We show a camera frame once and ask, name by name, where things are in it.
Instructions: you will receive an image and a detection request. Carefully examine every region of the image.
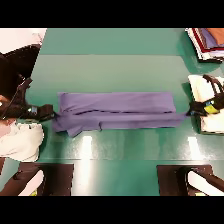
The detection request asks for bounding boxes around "orange garment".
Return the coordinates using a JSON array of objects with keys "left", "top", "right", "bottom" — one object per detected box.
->
[{"left": 0, "top": 94, "right": 12, "bottom": 113}]

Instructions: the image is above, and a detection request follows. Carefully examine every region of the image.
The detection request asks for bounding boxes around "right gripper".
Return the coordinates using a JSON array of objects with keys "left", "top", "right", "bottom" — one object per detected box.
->
[{"left": 186, "top": 100, "right": 210, "bottom": 117}]

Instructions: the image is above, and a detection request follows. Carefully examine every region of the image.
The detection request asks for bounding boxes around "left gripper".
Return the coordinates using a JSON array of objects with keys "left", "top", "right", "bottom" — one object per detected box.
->
[{"left": 34, "top": 103, "right": 56, "bottom": 122}]

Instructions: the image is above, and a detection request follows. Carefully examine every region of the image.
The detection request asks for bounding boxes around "purple T-shirt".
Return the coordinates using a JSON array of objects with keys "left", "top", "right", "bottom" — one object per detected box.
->
[{"left": 51, "top": 91, "right": 188, "bottom": 138}]

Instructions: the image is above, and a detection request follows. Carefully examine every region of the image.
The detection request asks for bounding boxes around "orange-brown garment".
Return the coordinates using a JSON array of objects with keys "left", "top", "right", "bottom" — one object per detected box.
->
[{"left": 205, "top": 28, "right": 224, "bottom": 46}]

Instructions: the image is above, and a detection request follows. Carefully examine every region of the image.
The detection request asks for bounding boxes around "white striped garment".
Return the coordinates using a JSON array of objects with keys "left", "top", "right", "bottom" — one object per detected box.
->
[{"left": 184, "top": 28, "right": 224, "bottom": 64}]

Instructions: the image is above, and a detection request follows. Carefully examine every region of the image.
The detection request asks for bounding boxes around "blue-violet garment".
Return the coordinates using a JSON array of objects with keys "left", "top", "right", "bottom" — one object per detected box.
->
[{"left": 197, "top": 28, "right": 224, "bottom": 52}]

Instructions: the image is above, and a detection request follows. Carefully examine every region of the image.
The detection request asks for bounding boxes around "dark red garment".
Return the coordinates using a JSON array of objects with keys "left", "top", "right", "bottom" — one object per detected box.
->
[{"left": 191, "top": 28, "right": 224, "bottom": 54}]

